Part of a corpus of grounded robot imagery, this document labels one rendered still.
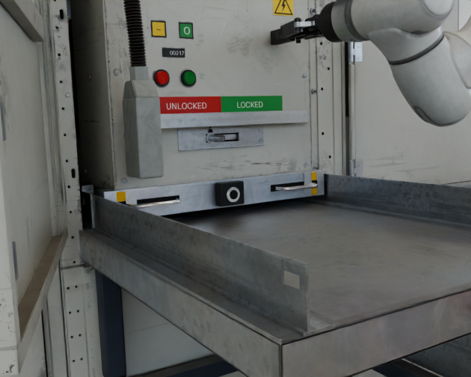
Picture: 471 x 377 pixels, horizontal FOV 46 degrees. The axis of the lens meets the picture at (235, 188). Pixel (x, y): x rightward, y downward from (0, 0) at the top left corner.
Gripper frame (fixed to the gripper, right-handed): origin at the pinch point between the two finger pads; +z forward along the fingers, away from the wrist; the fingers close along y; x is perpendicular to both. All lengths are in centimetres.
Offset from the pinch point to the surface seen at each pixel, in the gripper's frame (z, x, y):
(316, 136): 8.3, -22.6, 15.7
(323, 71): 7.9, -6.7, 17.9
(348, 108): 7.0, -15.9, 25.3
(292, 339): -60, -38, -44
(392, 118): 5.9, -19.0, 39.7
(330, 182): 0.9, -33.5, 13.5
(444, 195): -31.7, -33.4, 13.4
